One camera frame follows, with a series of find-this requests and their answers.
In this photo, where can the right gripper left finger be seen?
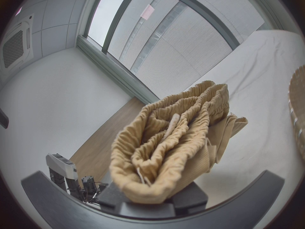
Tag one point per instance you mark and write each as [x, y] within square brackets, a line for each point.
[110, 197]

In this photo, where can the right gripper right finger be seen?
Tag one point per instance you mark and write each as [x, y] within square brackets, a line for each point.
[190, 198]

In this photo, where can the tan shorts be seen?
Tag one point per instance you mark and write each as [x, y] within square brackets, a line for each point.
[166, 139]

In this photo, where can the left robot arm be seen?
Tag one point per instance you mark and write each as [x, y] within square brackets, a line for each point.
[62, 166]

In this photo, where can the round woven basket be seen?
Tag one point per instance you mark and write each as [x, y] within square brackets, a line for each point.
[297, 108]

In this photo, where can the window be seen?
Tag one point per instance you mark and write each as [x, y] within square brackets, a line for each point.
[178, 37]

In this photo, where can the ceiling air conditioner vent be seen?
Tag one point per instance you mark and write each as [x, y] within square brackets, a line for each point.
[16, 44]

